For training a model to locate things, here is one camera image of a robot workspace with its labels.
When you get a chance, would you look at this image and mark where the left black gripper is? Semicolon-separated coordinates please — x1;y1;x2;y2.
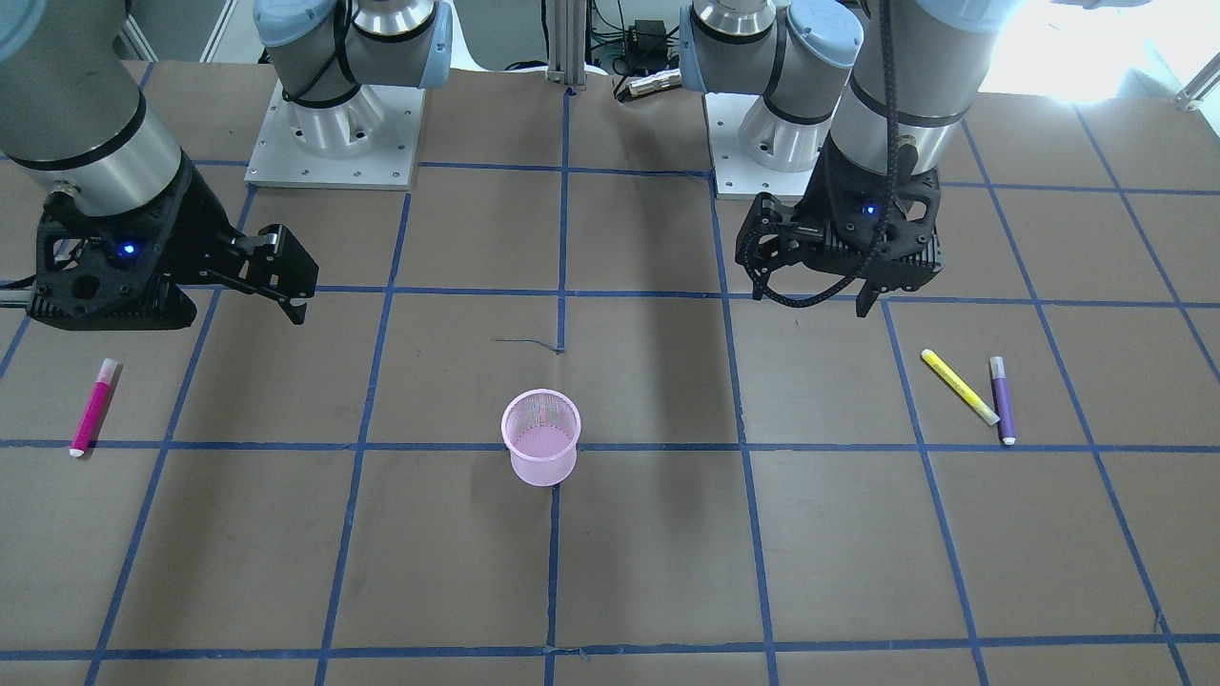
736;138;946;319

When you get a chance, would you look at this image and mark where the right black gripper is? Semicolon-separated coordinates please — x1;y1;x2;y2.
27;157;318;332

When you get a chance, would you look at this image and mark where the purple marker pen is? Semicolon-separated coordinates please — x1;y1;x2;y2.
988;355;1017;447

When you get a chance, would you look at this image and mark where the pink marker pen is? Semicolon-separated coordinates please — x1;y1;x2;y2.
70;356;120;457

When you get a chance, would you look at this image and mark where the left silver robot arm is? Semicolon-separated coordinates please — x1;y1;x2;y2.
680;1;1017;317

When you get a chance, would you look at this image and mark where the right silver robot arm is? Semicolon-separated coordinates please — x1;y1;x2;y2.
2;1;455;332

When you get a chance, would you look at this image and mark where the pink mesh cup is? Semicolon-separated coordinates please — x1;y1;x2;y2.
500;388;582;487

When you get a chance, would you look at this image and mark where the yellow marker pen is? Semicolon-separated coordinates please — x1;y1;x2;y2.
920;349;1000;427

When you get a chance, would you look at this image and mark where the black power adapter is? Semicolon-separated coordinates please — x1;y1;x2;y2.
623;20;673;73

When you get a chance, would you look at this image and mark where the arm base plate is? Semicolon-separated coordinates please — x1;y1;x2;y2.
244;83;427;192
704;92;836;201

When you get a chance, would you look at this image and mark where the aluminium frame post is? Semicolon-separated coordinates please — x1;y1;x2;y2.
543;0;589;92

